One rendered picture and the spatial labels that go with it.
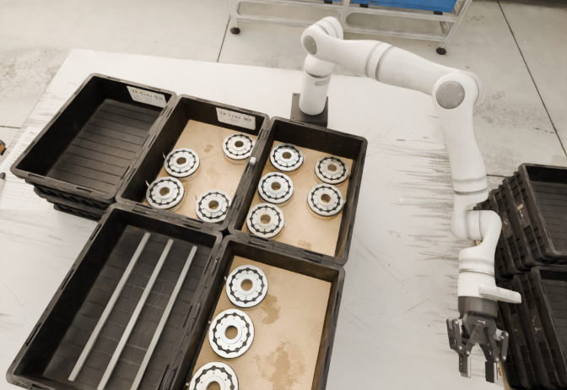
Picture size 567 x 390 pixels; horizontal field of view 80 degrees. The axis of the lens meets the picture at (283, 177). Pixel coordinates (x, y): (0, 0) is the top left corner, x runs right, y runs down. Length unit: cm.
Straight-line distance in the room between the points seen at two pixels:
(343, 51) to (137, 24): 241
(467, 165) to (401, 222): 40
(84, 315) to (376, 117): 116
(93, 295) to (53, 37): 254
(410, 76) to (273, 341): 71
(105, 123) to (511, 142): 239
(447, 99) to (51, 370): 104
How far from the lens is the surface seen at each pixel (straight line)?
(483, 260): 88
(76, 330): 98
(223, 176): 104
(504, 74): 322
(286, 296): 90
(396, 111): 148
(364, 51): 94
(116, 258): 100
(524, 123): 290
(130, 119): 125
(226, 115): 110
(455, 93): 83
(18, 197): 138
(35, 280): 122
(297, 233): 95
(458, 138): 84
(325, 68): 111
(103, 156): 118
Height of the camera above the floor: 170
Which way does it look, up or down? 58 degrees down
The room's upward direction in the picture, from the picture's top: 6 degrees clockwise
